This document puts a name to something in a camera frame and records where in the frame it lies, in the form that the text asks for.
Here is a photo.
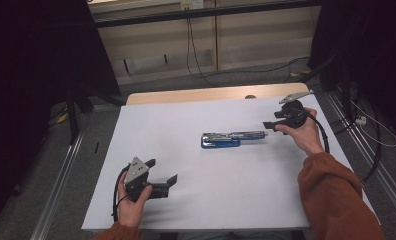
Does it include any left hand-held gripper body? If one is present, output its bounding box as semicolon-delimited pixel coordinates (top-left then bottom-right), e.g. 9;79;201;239
124;156;154;203

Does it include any black horizontal frame bar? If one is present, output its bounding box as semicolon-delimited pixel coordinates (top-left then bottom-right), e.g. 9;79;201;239
94;0;322;28

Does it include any blue stapler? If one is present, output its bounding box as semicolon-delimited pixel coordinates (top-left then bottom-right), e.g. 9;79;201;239
200;130;269;150

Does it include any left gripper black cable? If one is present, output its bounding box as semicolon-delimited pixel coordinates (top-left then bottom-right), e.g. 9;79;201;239
111;165;131;223

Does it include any dark curtain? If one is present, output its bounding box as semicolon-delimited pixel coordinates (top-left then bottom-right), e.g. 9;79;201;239
0;0;122;228
307;0;396;141

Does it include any black metal stand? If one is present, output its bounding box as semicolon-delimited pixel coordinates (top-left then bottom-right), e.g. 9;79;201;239
65;83;127;145

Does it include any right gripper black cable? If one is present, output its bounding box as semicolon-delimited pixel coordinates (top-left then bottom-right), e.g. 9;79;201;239
299;106;331;154

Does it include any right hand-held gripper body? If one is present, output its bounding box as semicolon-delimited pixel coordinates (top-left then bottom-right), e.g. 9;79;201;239
274;91;315;130

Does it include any black cable from wall socket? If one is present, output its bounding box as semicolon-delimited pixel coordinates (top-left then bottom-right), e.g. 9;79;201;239
185;9;311;88

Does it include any person's left hand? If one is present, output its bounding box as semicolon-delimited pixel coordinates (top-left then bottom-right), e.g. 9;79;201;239
117;179;154;229

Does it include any white table board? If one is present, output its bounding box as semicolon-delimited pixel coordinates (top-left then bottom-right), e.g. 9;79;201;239
81;94;382;232

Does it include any aluminium floor rail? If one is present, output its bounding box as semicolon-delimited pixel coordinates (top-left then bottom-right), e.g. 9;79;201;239
29;104;120;240
324;91;396;218

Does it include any wooden table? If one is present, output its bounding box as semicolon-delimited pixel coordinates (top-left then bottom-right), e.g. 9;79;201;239
125;82;311;106

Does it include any person's right hand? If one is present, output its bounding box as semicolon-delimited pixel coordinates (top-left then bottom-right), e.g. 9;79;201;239
274;107;325;158

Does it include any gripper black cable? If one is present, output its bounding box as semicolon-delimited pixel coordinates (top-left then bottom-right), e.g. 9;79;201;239
299;106;331;154
111;165;131;223

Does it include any white wall socket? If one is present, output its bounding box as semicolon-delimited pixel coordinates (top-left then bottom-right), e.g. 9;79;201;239
180;0;205;10

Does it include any thick black floor cable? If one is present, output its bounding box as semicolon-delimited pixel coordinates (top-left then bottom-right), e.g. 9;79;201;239
330;56;383;183

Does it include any white floor cable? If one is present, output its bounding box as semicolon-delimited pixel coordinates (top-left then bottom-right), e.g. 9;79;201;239
350;99;396;148

